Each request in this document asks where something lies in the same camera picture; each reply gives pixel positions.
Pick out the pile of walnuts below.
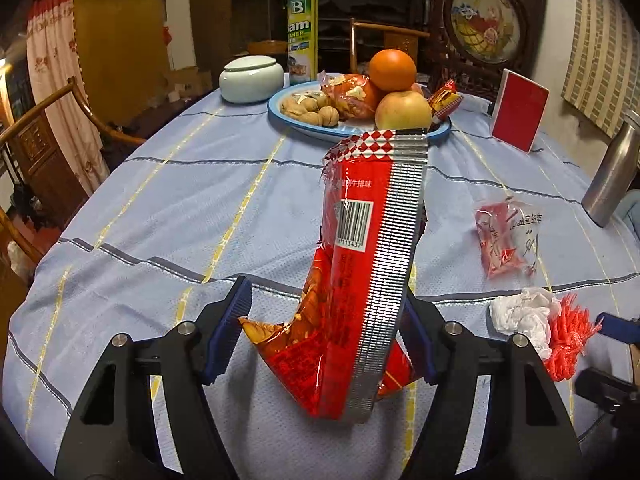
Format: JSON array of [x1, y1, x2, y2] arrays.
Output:
[[281, 94, 342, 128]]

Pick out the red and clear plastic wrapper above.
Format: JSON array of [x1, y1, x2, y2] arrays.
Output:
[[475, 200, 543, 281]]

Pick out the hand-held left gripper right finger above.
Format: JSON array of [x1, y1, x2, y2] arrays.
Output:
[[397, 287, 586, 480]]

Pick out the wooden armchair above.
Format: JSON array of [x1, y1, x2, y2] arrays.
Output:
[[0, 77, 148, 261]]

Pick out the blue oval plate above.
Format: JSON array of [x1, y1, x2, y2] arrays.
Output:
[[267, 82, 452, 143]]

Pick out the wooden wardrobe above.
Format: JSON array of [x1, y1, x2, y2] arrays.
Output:
[[72, 0, 173, 126]]

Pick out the red foam fruit net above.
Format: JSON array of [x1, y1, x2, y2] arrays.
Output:
[[542, 294, 603, 383]]

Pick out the pale green lidded jar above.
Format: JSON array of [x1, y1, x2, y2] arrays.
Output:
[[218, 55, 286, 105]]

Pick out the steel thermos bottle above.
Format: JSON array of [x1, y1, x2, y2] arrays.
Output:
[[581, 112, 640, 228]]

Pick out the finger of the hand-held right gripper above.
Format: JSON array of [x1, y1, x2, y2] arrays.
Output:
[[596, 311, 640, 346], [574, 367, 640, 416]]

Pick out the red and yellow snack packet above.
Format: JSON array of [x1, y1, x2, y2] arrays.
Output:
[[427, 80, 463, 123]]

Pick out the orange fruit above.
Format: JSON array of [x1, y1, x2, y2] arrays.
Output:
[[369, 49, 417, 92]]

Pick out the red card stand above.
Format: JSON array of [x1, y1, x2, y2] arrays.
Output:
[[491, 69, 551, 153]]

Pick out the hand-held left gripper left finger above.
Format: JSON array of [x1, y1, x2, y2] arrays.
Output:
[[54, 275, 253, 480]]

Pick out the yellow spray can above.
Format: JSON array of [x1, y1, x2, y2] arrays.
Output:
[[286, 0, 319, 86]]

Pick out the clear-wrapped red snack pack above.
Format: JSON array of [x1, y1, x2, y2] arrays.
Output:
[[320, 74, 383, 121]]

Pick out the cardboard boxes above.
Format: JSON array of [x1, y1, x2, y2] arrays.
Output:
[[160, 66, 213, 103]]

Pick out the red snack bag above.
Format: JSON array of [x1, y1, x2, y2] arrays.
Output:
[[239, 129, 430, 423]]

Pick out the floral pink curtain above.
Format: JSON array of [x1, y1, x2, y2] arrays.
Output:
[[25, 0, 111, 198]]

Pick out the yellow-red apple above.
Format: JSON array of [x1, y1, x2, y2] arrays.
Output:
[[375, 90, 432, 132]]

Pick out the checked window curtain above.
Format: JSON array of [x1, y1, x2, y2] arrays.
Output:
[[560, 0, 640, 138]]

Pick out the wooden chair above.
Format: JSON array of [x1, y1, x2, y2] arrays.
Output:
[[349, 17, 431, 75]]

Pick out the crumpled white tissue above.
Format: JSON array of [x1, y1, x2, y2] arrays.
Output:
[[489, 287, 562, 361]]

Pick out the round embroidery table screen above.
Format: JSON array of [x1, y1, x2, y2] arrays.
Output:
[[430, 0, 531, 101]]

